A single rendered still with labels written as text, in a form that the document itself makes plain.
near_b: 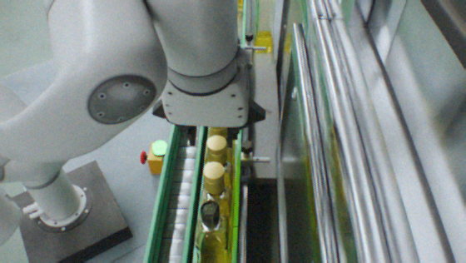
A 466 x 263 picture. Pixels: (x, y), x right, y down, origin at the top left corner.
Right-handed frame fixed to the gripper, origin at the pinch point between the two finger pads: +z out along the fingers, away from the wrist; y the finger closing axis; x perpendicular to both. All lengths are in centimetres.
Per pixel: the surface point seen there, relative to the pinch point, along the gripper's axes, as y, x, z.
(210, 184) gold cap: 0.4, 4.4, 9.8
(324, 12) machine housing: -14.2, -12.1, -11.6
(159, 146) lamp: 19, -18, 46
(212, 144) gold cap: 0.7, -2.7, 10.0
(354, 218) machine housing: -13.2, 16.1, -18.7
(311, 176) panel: -12.0, 9.4, -9.0
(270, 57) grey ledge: -12, -57, 54
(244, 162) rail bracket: -4.7, -9.0, 32.7
